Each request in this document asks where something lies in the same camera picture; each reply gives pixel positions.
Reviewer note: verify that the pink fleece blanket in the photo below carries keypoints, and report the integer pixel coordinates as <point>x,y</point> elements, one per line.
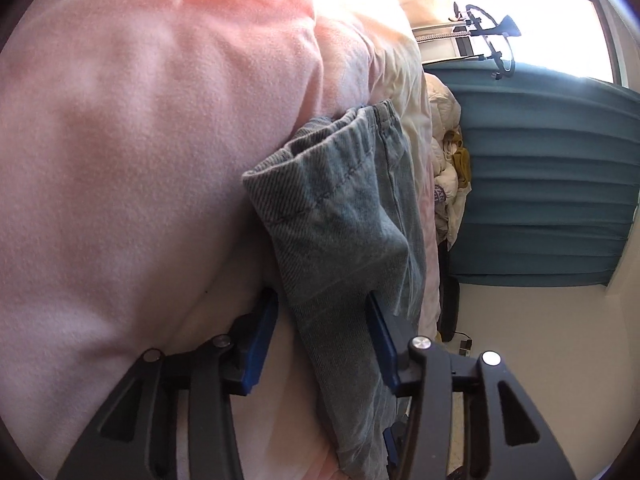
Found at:
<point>150,160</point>

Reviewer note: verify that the yellow cloth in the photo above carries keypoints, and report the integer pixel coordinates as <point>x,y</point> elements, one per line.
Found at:
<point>461,160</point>

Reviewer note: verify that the pile of white clothes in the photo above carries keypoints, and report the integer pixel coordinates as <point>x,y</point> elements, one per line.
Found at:
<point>445,170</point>

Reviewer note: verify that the teal curtain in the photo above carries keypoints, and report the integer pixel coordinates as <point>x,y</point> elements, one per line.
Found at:
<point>540,175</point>

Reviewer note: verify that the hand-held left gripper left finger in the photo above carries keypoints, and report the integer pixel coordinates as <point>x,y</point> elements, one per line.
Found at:
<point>257,347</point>

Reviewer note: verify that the grey-blue denim pants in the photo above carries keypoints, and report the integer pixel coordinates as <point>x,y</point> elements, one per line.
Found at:
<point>340,240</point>

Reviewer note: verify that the window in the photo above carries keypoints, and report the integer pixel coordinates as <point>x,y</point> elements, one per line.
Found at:
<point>530,15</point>

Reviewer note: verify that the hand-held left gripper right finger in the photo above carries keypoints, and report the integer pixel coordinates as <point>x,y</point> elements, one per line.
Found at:
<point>385,345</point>

